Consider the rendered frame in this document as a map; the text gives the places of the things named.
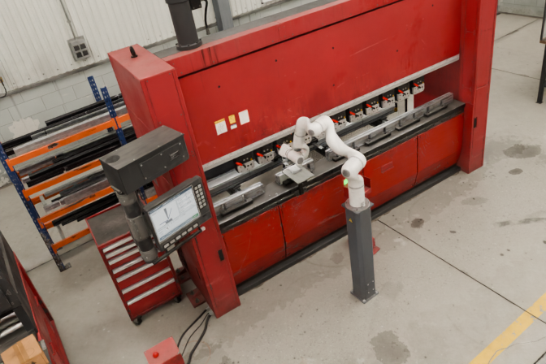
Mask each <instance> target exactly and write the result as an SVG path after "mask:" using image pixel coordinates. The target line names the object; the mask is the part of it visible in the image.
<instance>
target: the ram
mask: <svg viewBox="0 0 546 364"><path fill-rule="evenodd" d="M461 18H462V0H398V1H395V2H392V3H389V4H387V5H384V6H380V7H377V8H375V9H373V10H370V11H366V12H363V13H361V14H358V15H355V16H352V17H349V18H347V19H343V20H341V21H338V22H335V23H333V24H329V25H326V26H324V27H321V28H317V29H315V30H312V31H309V32H306V33H303V34H301V35H298V36H295V37H291V38H289V39H287V40H284V41H280V42H277V43H275V44H273V45H269V46H266V47H263V48H261V49H258V50H255V51H252V52H249V53H247V54H243V55H241V56H238V57H235V58H231V59H229V60H226V61H224V62H221V63H217V64H215V65H212V66H209V67H206V68H203V69H201V70H198V71H194V72H191V73H189V74H187V75H184V76H180V77H178V80H179V83H180V88H181V92H182V94H183V98H184V103H185V105H186V109H187V112H188V117H189V120H190V123H191V127H192V130H193V135H194V138H195V141H196V144H197V149H198V153H199V156H200V159H201V164H202V165H205V164H207V163H210V162H212V161H214V160H216V159H218V158H221V157H223V156H225V155H227V154H230V153H232V152H235V151H237V150H239V149H242V148H244V147H246V146H248V145H251V144H253V143H255V142H257V141H260V140H262V139H264V138H267V137H269V136H272V135H274V134H276V133H278V132H281V131H283V130H285V129H287V128H290V127H292V126H294V125H296V122H297V120H298V119H299V118H300V117H307V118H309V119H311V118H313V117H315V116H317V115H321V114H322V113H324V112H326V111H329V110H331V109H334V108H336V107H338V106H341V105H343V104H345V103H347V102H350V101H352V100H354V99H356V98H359V97H361V96H364V95H366V94H368V93H371V92H373V91H375V90H377V89H380V88H383V87H384V86H386V85H390V84H391V83H393V82H396V81H398V80H401V79H403V78H405V77H407V76H410V75H412V74H414V73H416V72H420V71H421V70H423V69H426V68H428V67H430V66H433V65H435V64H437V63H440V62H442V61H444V60H446V59H450V58H452V57H453V56H455V55H458V54H459V51H460V35H461ZM458 59H459V57H458V58H455V59H453V60H451V61H449V62H446V63H444V64H441V65H439V66H438V67H434V68H432V69H431V70H428V71H425V72H424V73H421V74H419V75H417V76H414V77H412V78H410V79H408V80H405V81H402V82H401V83H399V84H395V85H393V86H392V87H389V88H387V89H385V90H382V91H380V92H378V93H375V94H373V95H371V96H369V97H366V98H363V99H362V100H360V101H358V102H355V103H353V104H350V105H348V106H346V107H343V108H341V109H339V110H336V111H334V112H332V113H330V114H328V115H327V116H328V117H329V116H332V115H334V114H337V113H339V112H341V111H344V110H346V109H348V108H350V107H352V106H355V105H357V104H359V103H361V102H364V101H366V100H368V99H370V98H373V97H375V96H378V95H380V94H381V93H385V92H387V91H388V90H390V89H394V88H396V87H398V86H400V85H403V84H405V83H407V82H409V81H411V80H414V79H416V78H419V77H420V76H423V75H426V74H427V73H429V72H433V71H434V70H436V69H438V68H441V67H443V66H446V65H448V64H450V63H453V62H455V61H457V60H458ZM247 109H248V113H249V121H250V122H248V123H244V124H242V125H241V122H240V118H239V114H238V113H239V112H241V111H244V110H247ZM231 115H234V116H235V120H236V122H235V123H231V124H230V121H229V118H228V116H231ZM221 119H224V120H225V124H226V127H227V131H226V132H224V133H221V134H219V135H218V133H217V130H216V127H215V122H216V121H219V120H221ZM233 124H236V128H233V129H231V125H233ZM293 132H295V129H293V130H291V131H289V132H286V133H284V134H282V135H280V136H277V137H275V138H272V139H270V140H269V141H265V142H263V143H262V144H259V145H256V146H254V147H252V148H250V149H247V150H245V151H243V152H241V153H238V154H236V155H233V156H231V157H230V158H226V159H224V160H223V161H220V162H217V163H216V164H213V165H211V166H209V167H206V168H204V169H203V170H204V171H208V170H210V169H211V168H213V167H217V166H218V165H220V164H223V163H225V162H228V161H230V160H232V159H234V158H237V157H239V156H241V155H243V154H246V153H248V152H250V151H252V150H255V149H257V148H259V147H261V146H264V145H266V144H269V143H271V142H272V141H276V140H278V139H280V138H281V137H285V136H287V135H289V134H291V133H293Z"/></svg>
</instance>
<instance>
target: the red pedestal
mask: <svg viewBox="0 0 546 364"><path fill-rule="evenodd" d="M144 354H145V357H146V359H147V361H148V363H149V364H185V363H184V359H183V357H182V355H181V352H180V351H179V349H178V347H177V345H176V343H175V341H174V339H173V337H172V336H171V337H169V338H167V339H166V340H164V341H162V342H161V343H159V344H156V345H155V346H154V347H152V348H150V349H148V350H146V351H145V352H144Z"/></svg>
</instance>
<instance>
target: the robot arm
mask: <svg viewBox="0 0 546 364"><path fill-rule="evenodd" d="M322 132H325V134H326V142H327V145H328V146H329V147H330V148H331V149H332V150H333V151H334V152H335V153H336V154H338V155H341V156H345V157H346V158H348V159H349V160H348V161H347V162H346V163H345V164H344V165H343V167H342V168H341V174H342V176H343V177H345V178H346V179H347V181H348V188H349V198H348V199H347V200H346V202H345V206H346V208H347V209H348V210H351V211H356V212H357V211H363V210H366V209H367V208H368V207H369V206H370V201H369V200H368V199H367V198H366V197H365V191H364V180H363V178H362V176H361V175H359V174H358V172H359V171H360V170H361V169H362V168H363V167H364V166H365V165H366V158H365V156H364V155H363V154H361V153H360V152H358V151H356V150H355V149H352V148H350V147H348V146H347V145H346V144H345V143H344V142H343V141H342V140H341V139H340V138H339V137H338V136H337V134H336V131H335V128H334V123H333V122H332V119H331V118H330V117H328V116H326V115H323V116H321V117H319V118H318V119H316V120H315V121H314V122H313V123H310V119H309V118H307V117H300V118H299V119H298V120H297V122H296V127H295V132H294V137H293V142H292V145H293V147H294V148H297V149H302V150H301V151H299V152H296V151H294V150H293V149H292V148H291V147H290V146H289V145H287V144H286V142H284V143H283V144H282V145H281V144H278V145H279V146H281V148H279V147H276V148H278V150H279V155H281V156H283V157H285V158H288V159H289V160H291V161H292V162H294V163H295V164H297V165H301V164H302V163H303V162H304V159H306V158H308V155H309V151H310V150H309V147H308V145H307V144H306V143H305V142H304V141H305V137H306V133H307V134H308V135H309V136H311V137H316V136H318V135H319V134H320V133H322Z"/></svg>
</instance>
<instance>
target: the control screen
mask: <svg viewBox="0 0 546 364"><path fill-rule="evenodd" d="M149 215H150V218H151V219H152V222H153V225H154V228H155V231H156V232H157V235H158V238H159V241H160V242H161V241H163V240H164V239H166V238H167V237H169V236H170V235H171V234H173V233H174V232H176V231H178V230H179V229H180V228H182V227H183V226H184V225H186V224H187V223H189V222H191V221H192V220H194V219H195V218H196V217H197V216H199V212H198V209H197V204H196V202H195V199H194V196H193V191H192V188H191V186H190V187H188V188H187V189H185V190H184V191H182V192H181V193H179V194H177V195H176V196H174V197H173V198H171V199H170V200H168V201H166V202H164V203H163V204H162V205H160V206H158V207H157V208H155V209H154V210H152V211H150V212H149ZM168 226H169V227H170V228H169V229H168V230H166V229H165V228H167V227H168Z"/></svg>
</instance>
